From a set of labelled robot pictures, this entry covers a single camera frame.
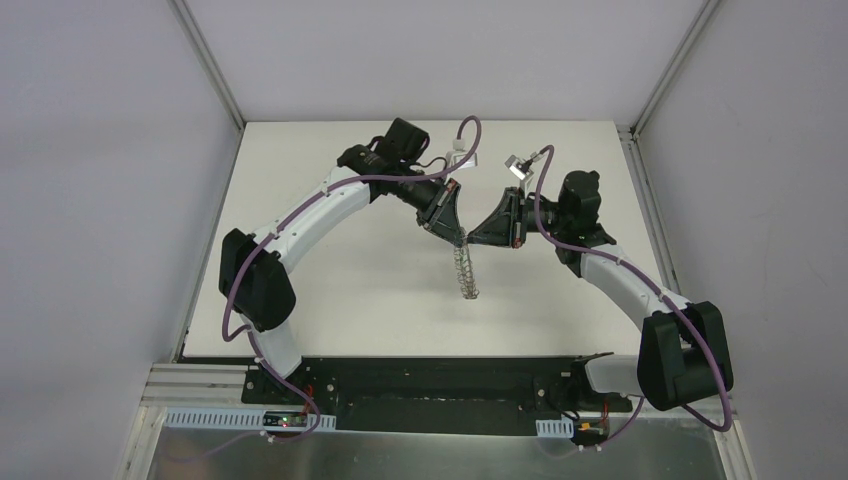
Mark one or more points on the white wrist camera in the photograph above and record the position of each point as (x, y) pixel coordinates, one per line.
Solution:
(460, 158)
(521, 168)

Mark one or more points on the metal disc with key rings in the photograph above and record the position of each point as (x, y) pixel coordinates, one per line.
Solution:
(465, 273)

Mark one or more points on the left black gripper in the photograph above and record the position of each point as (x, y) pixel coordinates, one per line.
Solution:
(438, 205)

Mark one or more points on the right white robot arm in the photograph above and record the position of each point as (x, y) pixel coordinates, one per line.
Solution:
(683, 353)

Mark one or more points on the left controller board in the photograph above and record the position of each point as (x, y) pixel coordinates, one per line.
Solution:
(284, 421)

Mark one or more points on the aluminium frame rail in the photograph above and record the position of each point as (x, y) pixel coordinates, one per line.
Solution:
(192, 29)

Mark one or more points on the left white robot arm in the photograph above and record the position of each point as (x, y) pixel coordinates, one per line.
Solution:
(255, 268)

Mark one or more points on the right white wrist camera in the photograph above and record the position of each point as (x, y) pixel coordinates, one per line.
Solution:
(521, 168)

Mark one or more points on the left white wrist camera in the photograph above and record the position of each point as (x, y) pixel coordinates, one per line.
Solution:
(460, 158)

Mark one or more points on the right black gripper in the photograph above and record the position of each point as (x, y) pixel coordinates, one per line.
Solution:
(515, 216)

